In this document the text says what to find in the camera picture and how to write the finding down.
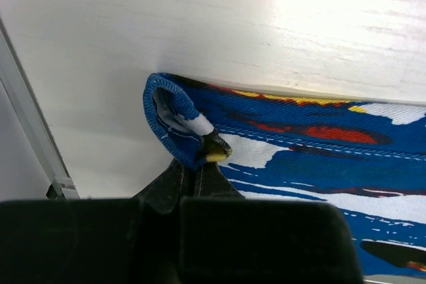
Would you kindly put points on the blue white patterned trousers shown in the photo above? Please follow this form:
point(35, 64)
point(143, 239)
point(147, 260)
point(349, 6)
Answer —
point(365, 158)

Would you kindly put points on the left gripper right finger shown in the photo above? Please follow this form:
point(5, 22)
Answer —
point(225, 238)

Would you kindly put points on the aluminium rail frame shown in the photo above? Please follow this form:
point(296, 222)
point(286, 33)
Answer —
point(28, 111)

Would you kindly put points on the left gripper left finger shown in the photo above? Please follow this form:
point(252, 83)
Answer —
point(127, 240)

